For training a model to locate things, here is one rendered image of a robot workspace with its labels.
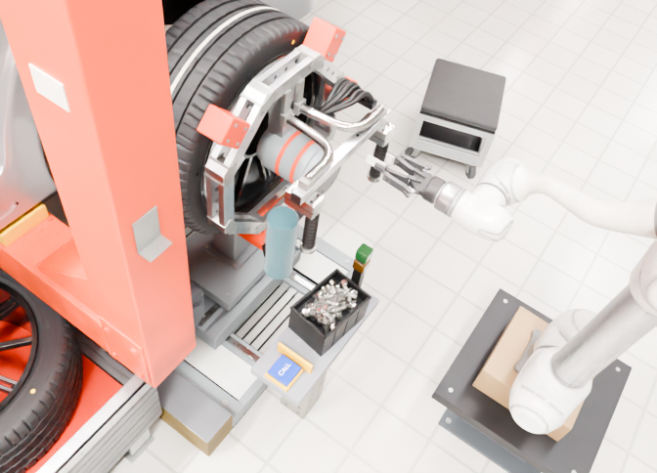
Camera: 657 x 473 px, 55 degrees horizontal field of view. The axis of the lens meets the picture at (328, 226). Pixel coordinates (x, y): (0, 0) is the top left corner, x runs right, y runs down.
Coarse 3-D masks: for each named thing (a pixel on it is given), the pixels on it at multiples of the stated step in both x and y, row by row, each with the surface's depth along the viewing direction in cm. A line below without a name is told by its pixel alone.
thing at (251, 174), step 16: (272, 64) 161; (240, 96) 156; (304, 96) 192; (256, 144) 186; (256, 160) 191; (240, 176) 186; (256, 176) 200; (272, 176) 200; (240, 192) 189; (256, 192) 197; (240, 208) 190
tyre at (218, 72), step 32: (224, 0) 161; (256, 0) 170; (192, 32) 153; (224, 32) 153; (256, 32) 154; (288, 32) 159; (192, 64) 150; (224, 64) 149; (256, 64) 154; (192, 96) 149; (224, 96) 149; (192, 128) 149; (192, 160) 152; (192, 192) 160; (192, 224) 170
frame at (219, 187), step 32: (288, 64) 159; (320, 64) 164; (256, 96) 150; (320, 96) 188; (256, 128) 153; (320, 128) 197; (224, 160) 154; (224, 192) 156; (224, 224) 166; (256, 224) 185
